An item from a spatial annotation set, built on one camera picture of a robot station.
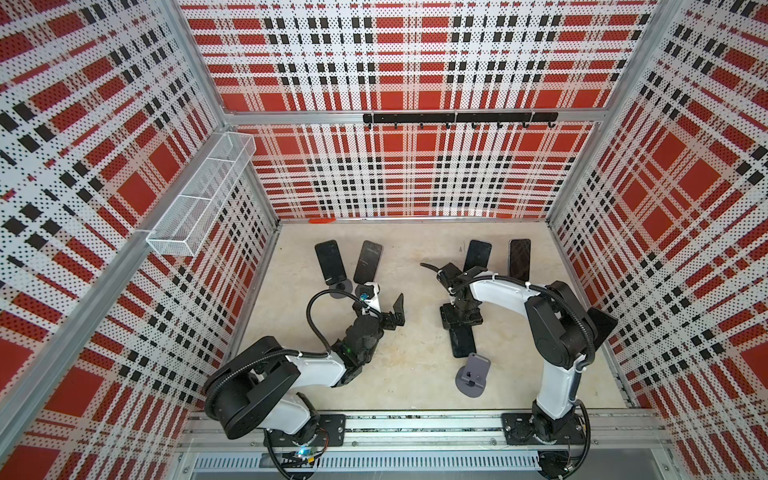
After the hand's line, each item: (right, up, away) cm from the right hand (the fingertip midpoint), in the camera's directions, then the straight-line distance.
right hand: (458, 326), depth 91 cm
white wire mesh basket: (-86, +31, +1) cm, 91 cm away
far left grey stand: (-38, +11, +10) cm, 41 cm away
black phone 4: (+21, +21, +5) cm, 30 cm away
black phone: (-40, +20, +1) cm, 45 cm away
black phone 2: (-28, +20, +2) cm, 34 cm away
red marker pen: (-52, +36, +36) cm, 73 cm away
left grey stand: (-26, +14, -19) cm, 35 cm away
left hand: (-21, +10, -6) cm, 24 cm away
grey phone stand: (+1, -10, -14) cm, 17 cm away
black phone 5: (+1, -4, -3) cm, 5 cm away
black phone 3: (+7, +22, +2) cm, 23 cm away
